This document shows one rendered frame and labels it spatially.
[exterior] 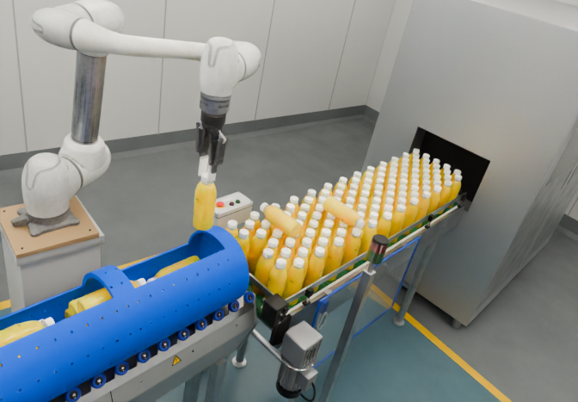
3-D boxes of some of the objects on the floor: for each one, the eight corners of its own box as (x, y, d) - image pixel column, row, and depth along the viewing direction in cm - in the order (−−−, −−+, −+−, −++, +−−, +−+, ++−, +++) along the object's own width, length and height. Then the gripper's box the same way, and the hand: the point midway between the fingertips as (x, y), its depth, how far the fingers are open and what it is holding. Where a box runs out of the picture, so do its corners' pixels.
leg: (178, 425, 235) (188, 337, 204) (187, 418, 239) (199, 330, 208) (185, 434, 232) (197, 345, 201) (194, 427, 236) (208, 338, 205)
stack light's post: (304, 436, 243) (362, 269, 188) (310, 431, 246) (368, 266, 191) (310, 442, 241) (371, 275, 186) (316, 436, 243) (376, 272, 189)
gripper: (187, 101, 146) (181, 169, 158) (221, 123, 137) (212, 193, 149) (207, 98, 151) (200, 164, 163) (241, 119, 142) (231, 187, 154)
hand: (207, 169), depth 154 cm, fingers closed on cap, 4 cm apart
